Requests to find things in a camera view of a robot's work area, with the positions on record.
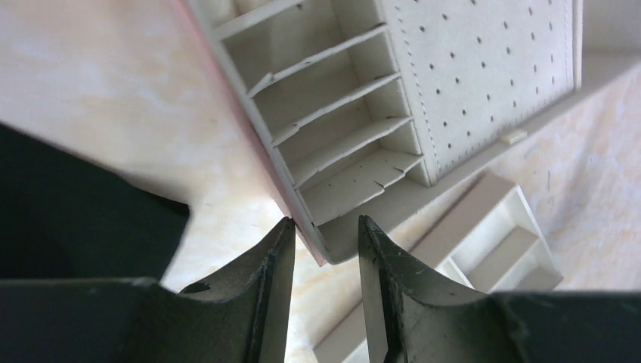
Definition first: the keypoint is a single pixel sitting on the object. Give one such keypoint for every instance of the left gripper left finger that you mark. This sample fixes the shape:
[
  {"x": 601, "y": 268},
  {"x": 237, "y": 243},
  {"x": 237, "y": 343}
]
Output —
[{"x": 239, "y": 313}]

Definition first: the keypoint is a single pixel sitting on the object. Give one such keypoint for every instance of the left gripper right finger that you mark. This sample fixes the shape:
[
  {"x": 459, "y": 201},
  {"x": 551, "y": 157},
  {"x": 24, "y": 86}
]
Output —
[{"x": 414, "y": 314}]

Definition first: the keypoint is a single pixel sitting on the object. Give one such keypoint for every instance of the pink jewelry box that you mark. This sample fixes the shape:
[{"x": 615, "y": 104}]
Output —
[{"x": 381, "y": 107}]

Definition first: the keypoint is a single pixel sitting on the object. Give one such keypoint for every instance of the black cloth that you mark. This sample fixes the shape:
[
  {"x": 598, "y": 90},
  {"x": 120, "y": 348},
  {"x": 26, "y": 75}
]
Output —
[{"x": 63, "y": 217}]

